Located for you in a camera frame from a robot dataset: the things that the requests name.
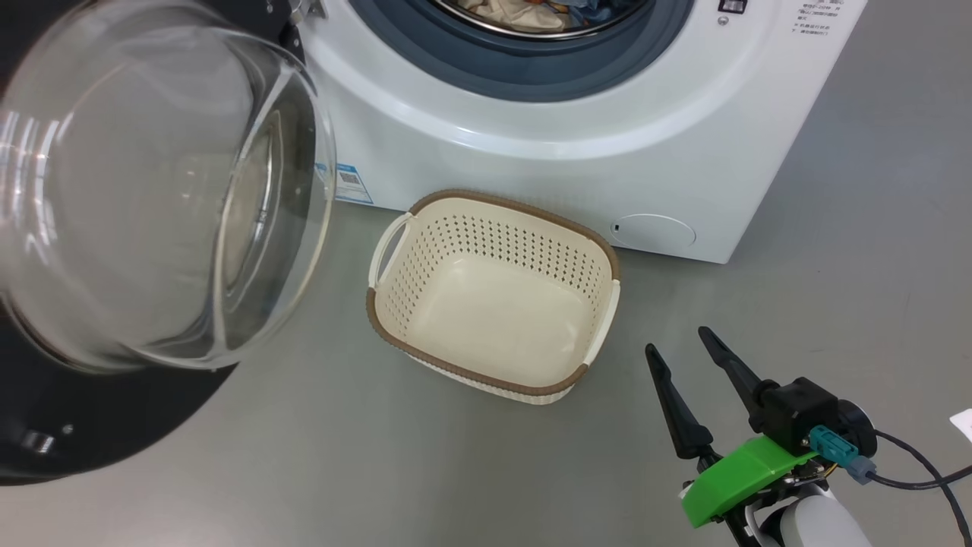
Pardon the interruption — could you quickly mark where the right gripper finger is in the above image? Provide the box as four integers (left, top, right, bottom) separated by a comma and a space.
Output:
698, 326, 779, 434
645, 343, 715, 460

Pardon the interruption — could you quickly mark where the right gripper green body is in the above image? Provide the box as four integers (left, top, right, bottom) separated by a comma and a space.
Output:
681, 437, 819, 529

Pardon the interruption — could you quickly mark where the blue patterned garment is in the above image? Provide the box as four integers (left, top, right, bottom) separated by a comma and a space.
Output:
547, 0, 646, 27

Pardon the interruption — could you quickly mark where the cream printed garment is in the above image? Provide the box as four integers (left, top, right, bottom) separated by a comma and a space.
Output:
456, 0, 566, 33

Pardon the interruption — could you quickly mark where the black-rimmed glass washer door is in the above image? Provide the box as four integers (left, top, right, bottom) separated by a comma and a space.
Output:
0, 0, 337, 487

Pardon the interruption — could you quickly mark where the cream perforated laundry basket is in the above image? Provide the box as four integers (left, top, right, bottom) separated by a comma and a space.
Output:
366, 189, 622, 406

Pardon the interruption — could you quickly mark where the white front-load washing machine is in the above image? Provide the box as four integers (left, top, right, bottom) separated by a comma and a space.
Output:
292, 0, 868, 264

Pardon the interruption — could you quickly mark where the grey rubber door gasket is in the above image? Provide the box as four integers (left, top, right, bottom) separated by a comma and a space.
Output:
348, 0, 696, 103

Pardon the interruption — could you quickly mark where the round white filter cover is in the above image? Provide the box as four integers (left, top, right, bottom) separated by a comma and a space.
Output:
610, 213, 697, 249

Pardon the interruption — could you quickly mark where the blue energy label sticker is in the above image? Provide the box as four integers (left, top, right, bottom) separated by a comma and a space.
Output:
315, 161, 374, 206

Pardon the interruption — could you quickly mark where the teal right cable connector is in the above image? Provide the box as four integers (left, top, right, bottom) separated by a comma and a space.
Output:
809, 425, 878, 485

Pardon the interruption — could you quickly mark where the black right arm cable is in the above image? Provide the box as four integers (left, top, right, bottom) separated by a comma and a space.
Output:
869, 429, 972, 547

